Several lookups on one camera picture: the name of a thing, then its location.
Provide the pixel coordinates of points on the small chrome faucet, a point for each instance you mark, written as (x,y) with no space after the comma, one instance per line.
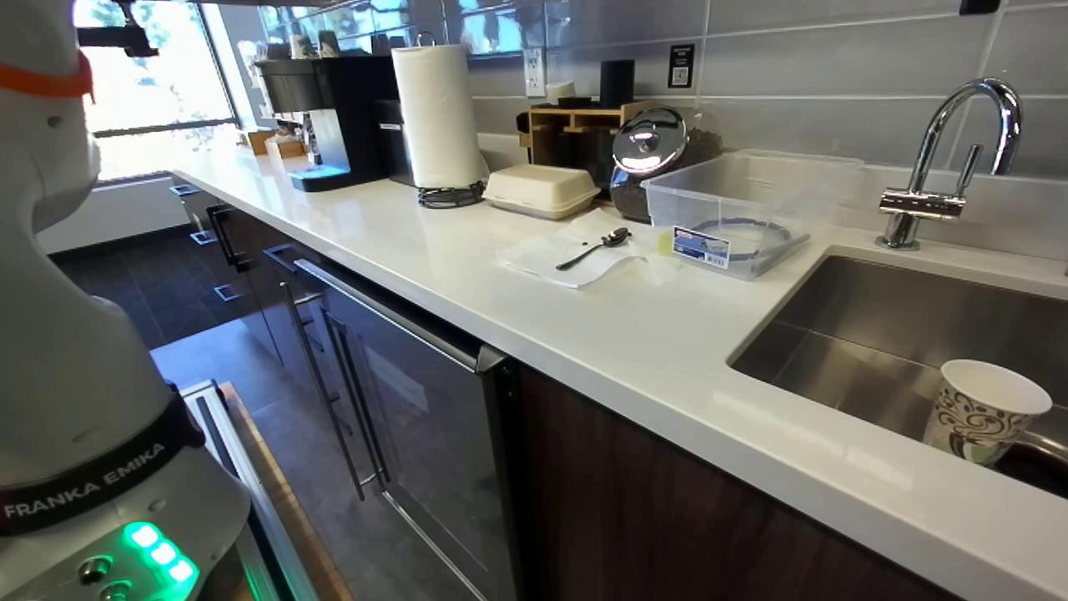
(921,206)

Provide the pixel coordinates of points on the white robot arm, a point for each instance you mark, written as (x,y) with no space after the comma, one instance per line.
(67,368)

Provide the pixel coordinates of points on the white paper napkin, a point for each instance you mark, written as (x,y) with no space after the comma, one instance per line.
(579,275)

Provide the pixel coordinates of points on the metal spoon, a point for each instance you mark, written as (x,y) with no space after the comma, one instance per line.
(613,237)

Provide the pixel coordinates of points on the cream takeout container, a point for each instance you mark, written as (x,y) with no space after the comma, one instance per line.
(538,187)

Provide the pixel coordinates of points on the blue white label packet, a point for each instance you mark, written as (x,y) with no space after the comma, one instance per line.
(703,246)

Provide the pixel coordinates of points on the dark dishwasher front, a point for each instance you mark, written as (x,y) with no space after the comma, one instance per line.
(422,446)

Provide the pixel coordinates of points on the wooden organizer box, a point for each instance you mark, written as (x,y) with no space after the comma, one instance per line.
(557,119)

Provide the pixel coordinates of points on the white paper towel roll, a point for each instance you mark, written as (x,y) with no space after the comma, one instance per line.
(439,119)

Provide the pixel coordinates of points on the small black device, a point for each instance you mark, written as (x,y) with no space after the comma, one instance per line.
(618,84)

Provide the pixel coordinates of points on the dark wood cabinet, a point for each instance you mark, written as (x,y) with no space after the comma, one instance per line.
(668,513)

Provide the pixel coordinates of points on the clear plastic container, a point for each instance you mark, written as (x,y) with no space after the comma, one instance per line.
(755,184)

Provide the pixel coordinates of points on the black coffee machine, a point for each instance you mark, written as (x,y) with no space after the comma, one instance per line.
(345,84)

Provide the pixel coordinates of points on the small brown box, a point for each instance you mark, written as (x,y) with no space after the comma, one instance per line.
(277,145)

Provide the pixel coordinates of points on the steel kitchen sink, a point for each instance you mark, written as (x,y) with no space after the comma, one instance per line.
(869,335)

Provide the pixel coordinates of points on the bright window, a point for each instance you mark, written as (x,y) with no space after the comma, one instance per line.
(156,78)

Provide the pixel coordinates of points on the patterned paper cup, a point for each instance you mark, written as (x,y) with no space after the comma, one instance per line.
(986,410)

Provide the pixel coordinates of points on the white wall outlet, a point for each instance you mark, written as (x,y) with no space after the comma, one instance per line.
(535,72)

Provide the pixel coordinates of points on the black wall outlet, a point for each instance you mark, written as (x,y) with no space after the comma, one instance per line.
(682,64)

